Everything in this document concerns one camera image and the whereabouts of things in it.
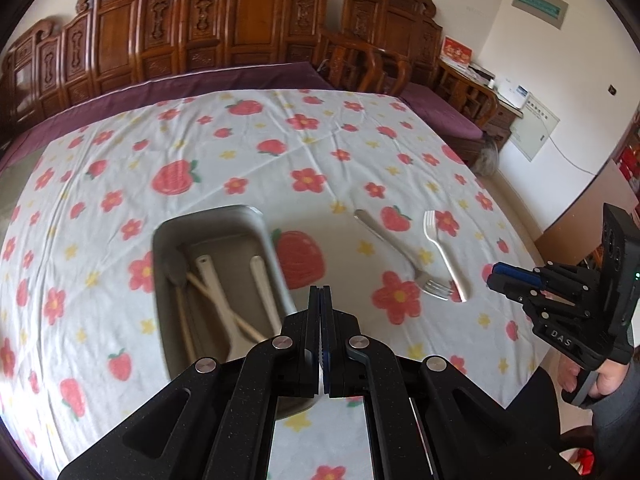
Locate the purple armchair cushion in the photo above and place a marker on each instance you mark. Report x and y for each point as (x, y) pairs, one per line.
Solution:
(440, 107)

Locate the steel spoon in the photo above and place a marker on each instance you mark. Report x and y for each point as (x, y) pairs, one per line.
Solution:
(172, 266)

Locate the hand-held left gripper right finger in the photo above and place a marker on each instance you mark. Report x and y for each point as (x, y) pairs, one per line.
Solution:
(340, 350)

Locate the white box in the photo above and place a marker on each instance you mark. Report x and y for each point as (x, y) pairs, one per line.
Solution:
(512, 92)

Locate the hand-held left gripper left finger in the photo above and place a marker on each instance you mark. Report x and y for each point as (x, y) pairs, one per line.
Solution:
(300, 340)

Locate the slim white spoon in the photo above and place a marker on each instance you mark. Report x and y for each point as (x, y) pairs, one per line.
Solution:
(260, 285)

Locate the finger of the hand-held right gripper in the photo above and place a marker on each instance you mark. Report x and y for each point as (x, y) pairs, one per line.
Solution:
(507, 282)
(515, 270)

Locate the grey metal tray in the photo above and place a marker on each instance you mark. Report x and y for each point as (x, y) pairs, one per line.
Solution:
(215, 225)

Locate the person's dark trouser leg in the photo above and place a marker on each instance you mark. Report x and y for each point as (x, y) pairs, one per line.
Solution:
(540, 410)

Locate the carved wooden bench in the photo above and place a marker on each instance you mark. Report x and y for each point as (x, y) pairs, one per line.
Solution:
(255, 25)

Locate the steel fork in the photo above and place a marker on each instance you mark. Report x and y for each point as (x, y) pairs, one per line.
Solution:
(395, 247)

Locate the white wall chart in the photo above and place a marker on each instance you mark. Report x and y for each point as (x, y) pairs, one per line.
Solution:
(535, 127)

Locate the wide white spoon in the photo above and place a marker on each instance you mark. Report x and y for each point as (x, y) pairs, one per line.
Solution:
(212, 290)

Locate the wooden side table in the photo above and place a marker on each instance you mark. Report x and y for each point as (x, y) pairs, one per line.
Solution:
(502, 120)

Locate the strawberry flower print tablecloth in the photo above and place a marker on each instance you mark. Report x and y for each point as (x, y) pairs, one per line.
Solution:
(325, 150)

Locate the person's right forearm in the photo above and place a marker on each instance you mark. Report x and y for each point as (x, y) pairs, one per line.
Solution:
(620, 425)

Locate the long purple bench cushion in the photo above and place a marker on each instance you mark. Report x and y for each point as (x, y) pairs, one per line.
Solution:
(225, 77)

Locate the carved wooden armchair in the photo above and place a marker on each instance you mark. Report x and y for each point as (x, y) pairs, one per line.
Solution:
(395, 20)

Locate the person's right hand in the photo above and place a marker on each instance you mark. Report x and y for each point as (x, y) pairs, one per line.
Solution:
(612, 377)

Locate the white plastic fork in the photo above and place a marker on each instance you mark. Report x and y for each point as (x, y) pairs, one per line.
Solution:
(447, 265)

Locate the grey wall panel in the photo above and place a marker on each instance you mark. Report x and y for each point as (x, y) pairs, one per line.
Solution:
(540, 5)

